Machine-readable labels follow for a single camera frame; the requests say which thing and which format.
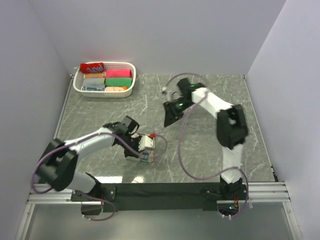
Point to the white plastic basket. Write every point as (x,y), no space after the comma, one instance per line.
(79,77)

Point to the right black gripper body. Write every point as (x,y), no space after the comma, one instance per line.
(177,108)

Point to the peach rolled towel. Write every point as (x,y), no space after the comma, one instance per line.
(115,88)

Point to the blue patterned rolled towel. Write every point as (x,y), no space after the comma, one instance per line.
(95,88)

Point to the white printed towel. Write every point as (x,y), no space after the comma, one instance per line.
(147,156)

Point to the grey rolled towel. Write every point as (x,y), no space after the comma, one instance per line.
(93,82)

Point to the orange rolled towel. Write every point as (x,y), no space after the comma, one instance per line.
(100,75)

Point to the red blue cat towel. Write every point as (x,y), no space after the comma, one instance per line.
(91,68)

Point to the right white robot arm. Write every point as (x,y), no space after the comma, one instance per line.
(231,125)

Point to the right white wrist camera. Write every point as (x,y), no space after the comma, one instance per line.
(168,92)

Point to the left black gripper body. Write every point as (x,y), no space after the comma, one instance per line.
(133,142)

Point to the pink rolled towel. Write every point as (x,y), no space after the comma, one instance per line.
(118,73)

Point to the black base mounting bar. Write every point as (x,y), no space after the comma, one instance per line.
(172,203)

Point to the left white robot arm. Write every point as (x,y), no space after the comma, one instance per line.
(57,167)

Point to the aluminium front rail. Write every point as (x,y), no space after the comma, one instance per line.
(257,192)

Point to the green rolled towel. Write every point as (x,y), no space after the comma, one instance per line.
(118,82)

